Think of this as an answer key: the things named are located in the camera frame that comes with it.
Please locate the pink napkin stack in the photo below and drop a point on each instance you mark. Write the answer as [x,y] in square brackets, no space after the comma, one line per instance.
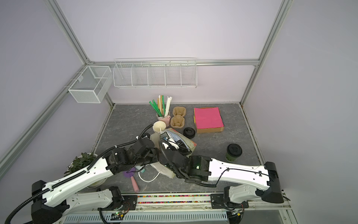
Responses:
[208,117]

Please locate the stack of green paper cups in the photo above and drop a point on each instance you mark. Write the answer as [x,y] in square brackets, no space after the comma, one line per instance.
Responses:
[159,126]

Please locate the potted green plant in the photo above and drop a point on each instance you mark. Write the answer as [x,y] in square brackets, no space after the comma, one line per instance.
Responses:
[80,162]

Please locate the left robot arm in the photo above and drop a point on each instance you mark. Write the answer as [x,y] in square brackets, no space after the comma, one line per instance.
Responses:
[53,200]

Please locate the purple pink toy shovel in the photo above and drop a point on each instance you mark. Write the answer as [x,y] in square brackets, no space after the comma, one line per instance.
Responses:
[130,174]

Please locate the cardboard cup carrier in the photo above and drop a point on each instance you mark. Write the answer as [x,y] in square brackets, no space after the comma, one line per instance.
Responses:
[178,120]

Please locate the cardboard napkin box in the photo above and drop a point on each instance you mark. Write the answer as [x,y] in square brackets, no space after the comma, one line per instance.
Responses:
[209,130]

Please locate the wide white wire basket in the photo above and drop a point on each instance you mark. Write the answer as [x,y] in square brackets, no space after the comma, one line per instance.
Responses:
[155,72]

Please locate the black coffee cup lid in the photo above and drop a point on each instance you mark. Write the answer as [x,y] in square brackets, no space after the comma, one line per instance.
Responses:
[234,150]

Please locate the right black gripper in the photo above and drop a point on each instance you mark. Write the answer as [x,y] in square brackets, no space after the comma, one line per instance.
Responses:
[165,155]

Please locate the green stirrer sticks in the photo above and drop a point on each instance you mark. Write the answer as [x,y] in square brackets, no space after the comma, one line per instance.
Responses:
[155,107]

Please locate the small white wire basket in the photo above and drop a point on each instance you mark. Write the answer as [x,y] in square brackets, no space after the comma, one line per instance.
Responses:
[92,84]

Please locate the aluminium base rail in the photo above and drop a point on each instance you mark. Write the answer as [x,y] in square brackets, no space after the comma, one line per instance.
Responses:
[170,202]

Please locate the pink utensil holder cup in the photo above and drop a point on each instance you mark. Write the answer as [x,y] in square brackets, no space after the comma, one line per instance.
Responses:
[165,119]

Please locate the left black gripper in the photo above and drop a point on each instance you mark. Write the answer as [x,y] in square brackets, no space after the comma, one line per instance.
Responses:
[155,152]

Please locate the painted paper gift bag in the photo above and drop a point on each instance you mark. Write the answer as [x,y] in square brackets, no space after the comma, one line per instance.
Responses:
[159,167]

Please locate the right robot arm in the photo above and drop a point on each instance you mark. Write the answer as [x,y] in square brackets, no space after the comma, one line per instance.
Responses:
[251,182]

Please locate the white wrapped straws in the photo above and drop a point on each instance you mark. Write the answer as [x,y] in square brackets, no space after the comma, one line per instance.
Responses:
[169,99]

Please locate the teal toy shovel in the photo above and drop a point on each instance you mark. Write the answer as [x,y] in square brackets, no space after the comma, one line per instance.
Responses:
[140,169]

